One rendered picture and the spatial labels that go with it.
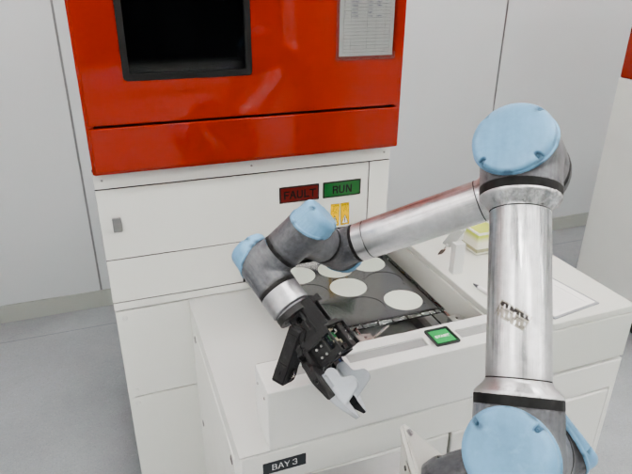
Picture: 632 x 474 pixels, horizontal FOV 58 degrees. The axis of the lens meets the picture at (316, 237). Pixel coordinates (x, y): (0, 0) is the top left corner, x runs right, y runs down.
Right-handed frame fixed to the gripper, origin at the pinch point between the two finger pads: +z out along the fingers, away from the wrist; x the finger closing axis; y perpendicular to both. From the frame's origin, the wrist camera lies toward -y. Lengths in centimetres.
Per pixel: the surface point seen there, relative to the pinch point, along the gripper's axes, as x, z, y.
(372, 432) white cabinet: 22.0, 5.4, -12.2
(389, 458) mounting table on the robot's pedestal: 14.5, 10.8, -8.2
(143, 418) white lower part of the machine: 39, -37, -84
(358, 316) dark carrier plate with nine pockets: 40.8, -17.5, -7.1
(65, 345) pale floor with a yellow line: 100, -111, -169
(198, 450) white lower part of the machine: 56, -21, -89
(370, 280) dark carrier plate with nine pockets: 58, -25, -5
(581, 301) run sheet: 60, 12, 32
